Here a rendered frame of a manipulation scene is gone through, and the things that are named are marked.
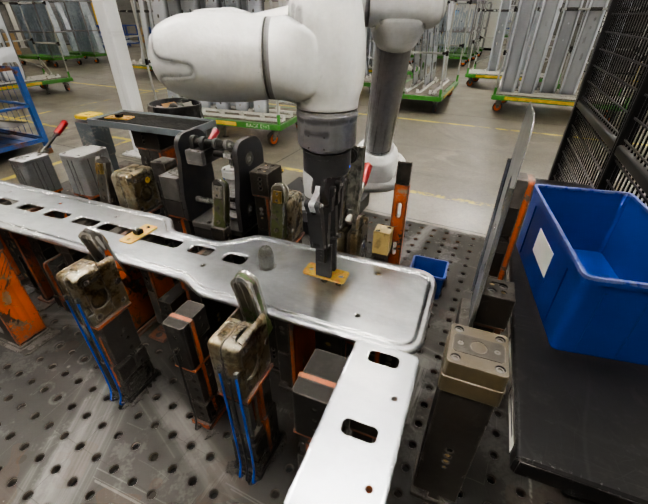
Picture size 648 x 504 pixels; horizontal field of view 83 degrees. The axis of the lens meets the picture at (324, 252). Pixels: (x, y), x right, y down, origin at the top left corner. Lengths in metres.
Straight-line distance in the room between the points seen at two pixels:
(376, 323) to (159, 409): 0.54
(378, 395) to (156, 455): 0.52
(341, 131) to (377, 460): 0.42
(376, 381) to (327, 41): 0.45
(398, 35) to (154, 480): 1.12
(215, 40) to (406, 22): 0.63
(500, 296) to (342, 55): 0.40
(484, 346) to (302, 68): 0.43
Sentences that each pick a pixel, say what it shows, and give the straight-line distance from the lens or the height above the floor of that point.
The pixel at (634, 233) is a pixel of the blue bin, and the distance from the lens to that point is 0.83.
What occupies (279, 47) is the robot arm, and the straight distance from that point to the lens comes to 0.52.
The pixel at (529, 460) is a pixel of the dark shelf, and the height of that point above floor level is 1.03.
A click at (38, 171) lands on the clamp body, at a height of 1.02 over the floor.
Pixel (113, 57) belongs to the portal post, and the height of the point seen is 1.04.
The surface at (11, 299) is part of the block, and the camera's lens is 1.19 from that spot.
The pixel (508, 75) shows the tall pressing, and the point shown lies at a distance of 7.50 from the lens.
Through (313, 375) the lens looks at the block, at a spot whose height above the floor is 0.98.
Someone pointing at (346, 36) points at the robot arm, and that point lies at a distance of 0.52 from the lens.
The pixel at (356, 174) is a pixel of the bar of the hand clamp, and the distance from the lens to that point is 0.76.
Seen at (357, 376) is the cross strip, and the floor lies 1.00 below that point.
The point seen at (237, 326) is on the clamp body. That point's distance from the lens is 0.57.
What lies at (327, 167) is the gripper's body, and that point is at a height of 1.24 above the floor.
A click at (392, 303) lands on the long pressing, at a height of 1.00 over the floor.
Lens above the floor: 1.43
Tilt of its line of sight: 33 degrees down
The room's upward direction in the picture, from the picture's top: straight up
